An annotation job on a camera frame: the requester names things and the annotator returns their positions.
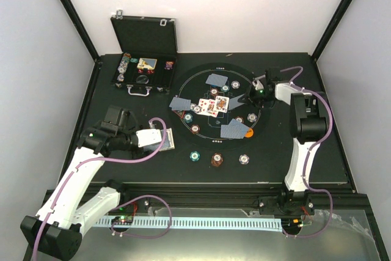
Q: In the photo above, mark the purple chip in case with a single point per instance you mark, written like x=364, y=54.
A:
x=169, y=65

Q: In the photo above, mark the blue card seat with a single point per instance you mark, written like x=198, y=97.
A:
x=180, y=104

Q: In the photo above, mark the green chip top seat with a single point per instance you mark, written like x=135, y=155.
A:
x=225, y=88

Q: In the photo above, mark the blue cards bottom seat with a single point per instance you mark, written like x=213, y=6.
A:
x=234, y=130

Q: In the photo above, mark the green chip seat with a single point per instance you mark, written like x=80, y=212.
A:
x=225, y=88
x=188, y=118

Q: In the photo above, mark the face up queen card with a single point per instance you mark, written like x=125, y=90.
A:
x=221, y=104

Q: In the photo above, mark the chip row in case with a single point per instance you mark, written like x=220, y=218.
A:
x=122, y=68

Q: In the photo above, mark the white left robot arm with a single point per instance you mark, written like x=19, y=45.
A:
x=58, y=227

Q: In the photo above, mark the white slotted cable duct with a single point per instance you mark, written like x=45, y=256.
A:
x=201, y=223

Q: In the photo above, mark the blue card being dealt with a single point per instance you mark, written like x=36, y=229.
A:
x=235, y=102

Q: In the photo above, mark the blue cards seat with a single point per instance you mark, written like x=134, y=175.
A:
x=234, y=130
x=216, y=80

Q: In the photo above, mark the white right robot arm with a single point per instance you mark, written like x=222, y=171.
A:
x=310, y=122

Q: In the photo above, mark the round black poker mat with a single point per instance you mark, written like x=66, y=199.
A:
x=191, y=85

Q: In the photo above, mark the blue playing card deck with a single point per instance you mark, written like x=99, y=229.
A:
x=168, y=143

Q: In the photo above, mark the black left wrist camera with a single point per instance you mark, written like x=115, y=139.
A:
x=119, y=119

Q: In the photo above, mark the orange poker chip stack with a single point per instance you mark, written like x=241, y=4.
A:
x=216, y=160

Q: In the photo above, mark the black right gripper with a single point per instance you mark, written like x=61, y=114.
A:
x=249, y=98

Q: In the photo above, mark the blue white poker chip stack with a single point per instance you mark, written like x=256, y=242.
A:
x=244, y=159

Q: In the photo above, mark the face up red card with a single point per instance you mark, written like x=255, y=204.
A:
x=203, y=105

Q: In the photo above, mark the red triangle marker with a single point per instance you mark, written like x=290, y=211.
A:
x=180, y=114

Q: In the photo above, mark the black poker chip case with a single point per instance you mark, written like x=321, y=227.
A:
x=150, y=37

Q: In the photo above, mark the green poker chip stack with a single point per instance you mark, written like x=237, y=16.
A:
x=194, y=156

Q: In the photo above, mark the blue cards top seat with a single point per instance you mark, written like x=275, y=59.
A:
x=216, y=80

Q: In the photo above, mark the card pack in case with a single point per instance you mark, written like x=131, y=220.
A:
x=147, y=63

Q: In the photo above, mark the orange dealer button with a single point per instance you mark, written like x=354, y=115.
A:
x=249, y=133

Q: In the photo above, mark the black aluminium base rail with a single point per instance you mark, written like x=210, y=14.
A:
x=237, y=195

